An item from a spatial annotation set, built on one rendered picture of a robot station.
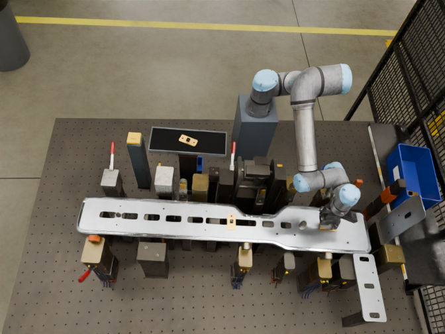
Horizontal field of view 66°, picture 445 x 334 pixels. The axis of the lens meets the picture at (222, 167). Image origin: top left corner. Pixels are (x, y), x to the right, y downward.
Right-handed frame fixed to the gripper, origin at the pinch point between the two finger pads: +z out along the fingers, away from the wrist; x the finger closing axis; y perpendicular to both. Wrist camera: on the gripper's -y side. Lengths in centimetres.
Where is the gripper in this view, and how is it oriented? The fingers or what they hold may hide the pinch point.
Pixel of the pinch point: (328, 225)
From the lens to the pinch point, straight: 171.7
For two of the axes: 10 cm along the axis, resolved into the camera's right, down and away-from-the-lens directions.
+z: -0.4, 5.1, 8.6
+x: -0.3, 8.6, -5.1
